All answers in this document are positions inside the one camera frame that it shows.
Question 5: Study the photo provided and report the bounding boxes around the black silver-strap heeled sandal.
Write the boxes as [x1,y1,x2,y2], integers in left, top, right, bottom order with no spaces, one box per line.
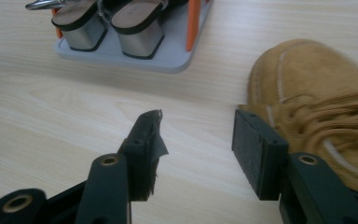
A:
[110,0,169,60]
[50,0,108,52]

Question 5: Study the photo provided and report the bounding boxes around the tan suede boot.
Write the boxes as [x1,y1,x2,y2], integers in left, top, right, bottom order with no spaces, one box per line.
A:
[239,38,358,200]

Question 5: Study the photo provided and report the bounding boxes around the white shoe rack orange posts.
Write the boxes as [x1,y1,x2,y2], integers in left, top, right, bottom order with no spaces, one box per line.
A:
[53,0,213,75]

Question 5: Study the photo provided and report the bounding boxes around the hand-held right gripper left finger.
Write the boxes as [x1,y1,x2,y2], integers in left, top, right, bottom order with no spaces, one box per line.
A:
[117,109,170,202]

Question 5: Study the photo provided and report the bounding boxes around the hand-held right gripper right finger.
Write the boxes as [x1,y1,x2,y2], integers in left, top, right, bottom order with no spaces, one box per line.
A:
[232,109,289,201]

